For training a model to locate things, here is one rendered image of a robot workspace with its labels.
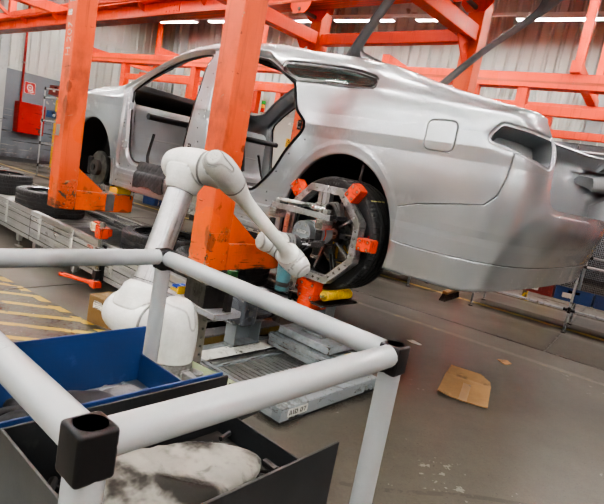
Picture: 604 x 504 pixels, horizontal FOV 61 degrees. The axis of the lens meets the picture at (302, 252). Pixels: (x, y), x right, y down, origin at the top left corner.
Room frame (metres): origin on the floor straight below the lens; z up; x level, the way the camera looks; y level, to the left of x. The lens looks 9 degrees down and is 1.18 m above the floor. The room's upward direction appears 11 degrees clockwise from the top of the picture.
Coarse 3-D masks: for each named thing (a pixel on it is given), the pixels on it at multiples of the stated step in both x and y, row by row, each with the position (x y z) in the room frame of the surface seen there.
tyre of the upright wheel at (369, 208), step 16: (336, 176) 3.01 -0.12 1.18; (368, 192) 2.91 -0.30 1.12; (368, 208) 2.82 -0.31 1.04; (384, 208) 2.93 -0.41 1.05; (368, 224) 2.81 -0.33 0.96; (384, 224) 2.86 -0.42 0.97; (384, 240) 2.85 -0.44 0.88; (368, 256) 2.78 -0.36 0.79; (384, 256) 2.88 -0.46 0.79; (352, 272) 2.83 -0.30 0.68; (368, 272) 2.85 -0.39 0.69; (336, 288) 2.90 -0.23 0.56
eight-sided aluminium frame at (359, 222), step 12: (312, 192) 3.03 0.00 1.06; (336, 192) 2.86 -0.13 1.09; (288, 204) 3.08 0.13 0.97; (348, 204) 2.81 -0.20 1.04; (288, 216) 3.07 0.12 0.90; (360, 216) 2.80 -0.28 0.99; (288, 228) 3.07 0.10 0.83; (360, 228) 2.75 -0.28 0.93; (348, 252) 2.77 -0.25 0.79; (348, 264) 2.75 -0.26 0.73; (312, 276) 2.91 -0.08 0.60; (324, 276) 2.84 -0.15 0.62; (336, 276) 2.85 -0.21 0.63
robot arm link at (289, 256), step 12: (240, 192) 2.01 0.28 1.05; (240, 204) 2.08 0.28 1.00; (252, 204) 2.11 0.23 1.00; (252, 216) 2.13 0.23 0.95; (264, 216) 2.15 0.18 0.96; (264, 228) 2.15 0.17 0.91; (276, 240) 2.17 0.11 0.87; (276, 252) 2.31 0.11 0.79; (288, 252) 2.21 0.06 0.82; (300, 252) 2.26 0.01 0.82; (288, 264) 2.23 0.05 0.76; (300, 264) 2.23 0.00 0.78; (300, 276) 2.25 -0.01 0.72
